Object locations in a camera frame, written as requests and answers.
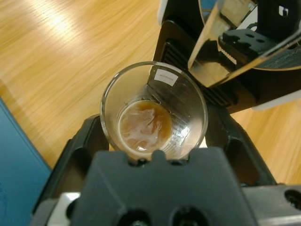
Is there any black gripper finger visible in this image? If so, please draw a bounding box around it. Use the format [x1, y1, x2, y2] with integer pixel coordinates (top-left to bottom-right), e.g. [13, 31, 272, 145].
[204, 107, 278, 187]
[32, 115, 110, 214]

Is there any clear drinking glass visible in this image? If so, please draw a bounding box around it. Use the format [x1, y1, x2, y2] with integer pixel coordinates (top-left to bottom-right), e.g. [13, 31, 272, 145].
[100, 60, 209, 163]

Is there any brown coffee liquid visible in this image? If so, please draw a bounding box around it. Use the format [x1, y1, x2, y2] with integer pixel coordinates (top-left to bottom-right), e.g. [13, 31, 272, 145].
[117, 101, 174, 153]

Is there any white capsule coffee machine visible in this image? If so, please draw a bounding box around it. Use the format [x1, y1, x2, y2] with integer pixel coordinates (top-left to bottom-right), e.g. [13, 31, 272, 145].
[151, 0, 301, 115]

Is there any teal plastic tray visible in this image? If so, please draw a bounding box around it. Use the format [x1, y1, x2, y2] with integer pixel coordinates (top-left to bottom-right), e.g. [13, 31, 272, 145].
[0, 98, 53, 226]

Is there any drip tray with metal grate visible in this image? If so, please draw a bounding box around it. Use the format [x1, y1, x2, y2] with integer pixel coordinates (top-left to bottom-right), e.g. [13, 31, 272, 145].
[152, 20, 238, 111]

